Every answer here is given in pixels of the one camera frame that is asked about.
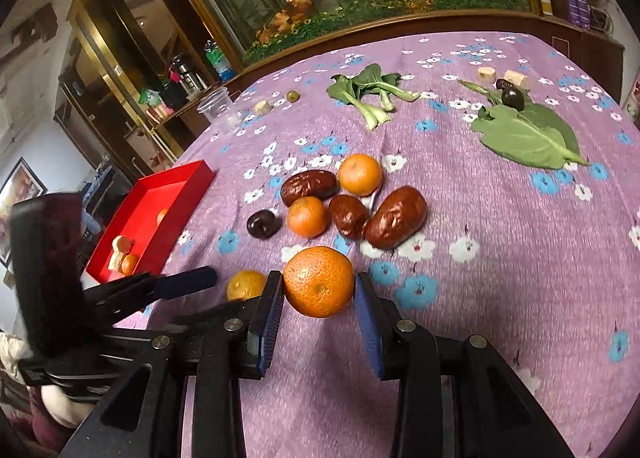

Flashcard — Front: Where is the small orange mandarin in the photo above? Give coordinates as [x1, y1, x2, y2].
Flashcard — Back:
[119, 253, 139, 276]

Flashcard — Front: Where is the yellow orange fruit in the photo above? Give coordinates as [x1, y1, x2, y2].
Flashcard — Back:
[226, 270, 267, 301]

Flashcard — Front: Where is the large orange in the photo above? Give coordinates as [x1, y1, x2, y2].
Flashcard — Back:
[282, 246, 355, 318]

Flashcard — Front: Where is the red dried jujube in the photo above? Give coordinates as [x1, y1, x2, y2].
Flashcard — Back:
[280, 170, 340, 207]

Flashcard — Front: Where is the red shallow tray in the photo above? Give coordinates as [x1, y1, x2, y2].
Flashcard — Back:
[85, 160, 215, 284]

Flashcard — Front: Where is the dark plum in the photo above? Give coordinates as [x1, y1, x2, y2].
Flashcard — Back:
[246, 209, 281, 240]

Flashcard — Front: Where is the small mandarin by jujubes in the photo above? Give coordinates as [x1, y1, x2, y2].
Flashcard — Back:
[286, 196, 331, 239]

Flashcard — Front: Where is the middle red jujube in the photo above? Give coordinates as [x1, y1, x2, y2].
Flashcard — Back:
[329, 195, 370, 240]

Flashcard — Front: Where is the large red jujube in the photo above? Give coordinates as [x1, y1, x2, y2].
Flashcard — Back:
[366, 186, 428, 250]

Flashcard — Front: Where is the purple floral tablecloth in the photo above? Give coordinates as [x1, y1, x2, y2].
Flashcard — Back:
[114, 30, 640, 458]

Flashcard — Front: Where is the clear plastic cup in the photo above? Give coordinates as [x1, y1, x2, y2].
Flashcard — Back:
[198, 86, 241, 133]

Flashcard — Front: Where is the small beige root piece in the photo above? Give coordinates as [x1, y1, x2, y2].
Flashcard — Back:
[254, 100, 272, 116]

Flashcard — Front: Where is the dark wooden cabinet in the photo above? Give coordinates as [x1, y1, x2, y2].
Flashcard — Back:
[54, 0, 626, 179]

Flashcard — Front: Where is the water bottle green label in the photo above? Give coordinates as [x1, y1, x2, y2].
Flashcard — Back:
[204, 40, 235, 82]

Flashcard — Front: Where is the small green olive fruit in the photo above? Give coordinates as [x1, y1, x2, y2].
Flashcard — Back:
[286, 91, 300, 103]

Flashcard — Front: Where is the large green leaf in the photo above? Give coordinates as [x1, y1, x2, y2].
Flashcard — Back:
[459, 79, 590, 170]

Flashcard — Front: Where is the green bok choy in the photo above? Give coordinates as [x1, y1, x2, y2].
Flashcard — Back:
[326, 64, 420, 131]

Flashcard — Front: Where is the dark grape on leaf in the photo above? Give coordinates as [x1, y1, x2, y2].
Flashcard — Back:
[501, 86, 525, 111]

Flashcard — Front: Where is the beige root slice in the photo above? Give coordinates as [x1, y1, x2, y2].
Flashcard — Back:
[477, 66, 497, 84]
[503, 70, 529, 88]

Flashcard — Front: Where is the purple bottles pack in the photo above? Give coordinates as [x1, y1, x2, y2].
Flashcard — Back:
[567, 0, 590, 30]

